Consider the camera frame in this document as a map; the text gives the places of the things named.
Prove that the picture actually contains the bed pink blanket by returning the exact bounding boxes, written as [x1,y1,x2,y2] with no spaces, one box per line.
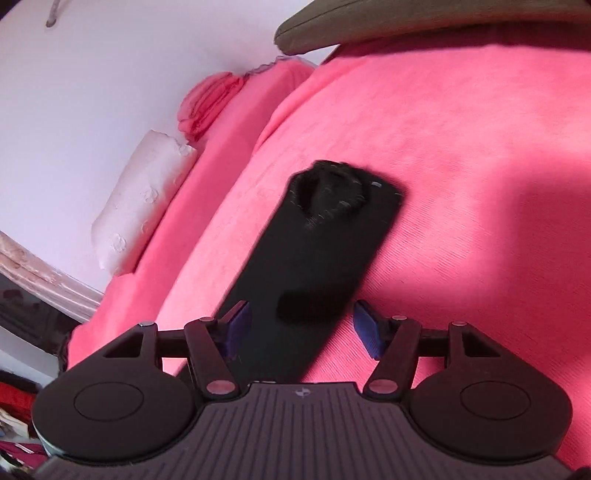
[157,23,590,468]
[67,59,314,367]

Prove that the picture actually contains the olive brown headboard cushion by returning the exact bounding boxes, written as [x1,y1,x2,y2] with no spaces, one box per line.
[274,0,590,56]

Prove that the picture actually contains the near bed pink blanket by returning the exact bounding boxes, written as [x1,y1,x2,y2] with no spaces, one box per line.
[157,23,590,468]

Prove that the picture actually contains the black pants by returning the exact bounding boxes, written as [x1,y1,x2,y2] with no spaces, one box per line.
[177,159,407,385]

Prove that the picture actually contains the folded pink blanket stack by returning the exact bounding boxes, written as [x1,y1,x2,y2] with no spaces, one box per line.
[176,72,247,144]

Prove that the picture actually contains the white embossed pillow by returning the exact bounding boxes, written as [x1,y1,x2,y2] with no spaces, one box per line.
[91,130,199,276]

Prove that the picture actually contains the beige floral curtain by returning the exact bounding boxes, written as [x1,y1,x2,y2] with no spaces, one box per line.
[0,232,103,323]

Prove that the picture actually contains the far bed pink blanket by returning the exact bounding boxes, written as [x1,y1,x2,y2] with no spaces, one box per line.
[67,59,314,367]

